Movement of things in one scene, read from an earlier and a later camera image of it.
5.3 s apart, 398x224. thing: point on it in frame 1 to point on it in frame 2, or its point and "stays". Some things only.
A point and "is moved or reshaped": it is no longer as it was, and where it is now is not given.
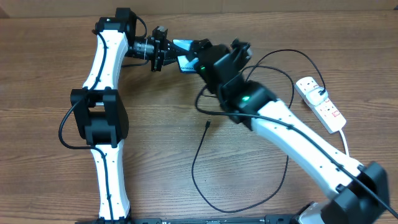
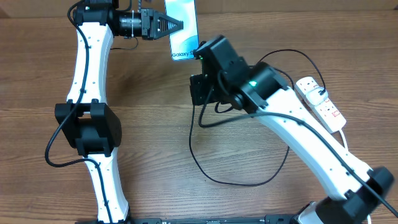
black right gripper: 200,50 to 199,85
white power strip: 325,111 stays
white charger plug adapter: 314,98 stays
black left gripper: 160,55 to 153,15
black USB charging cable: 248,76 is moved or reshaped
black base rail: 267,219 stays
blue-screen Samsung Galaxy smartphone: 186,66 to 183,42
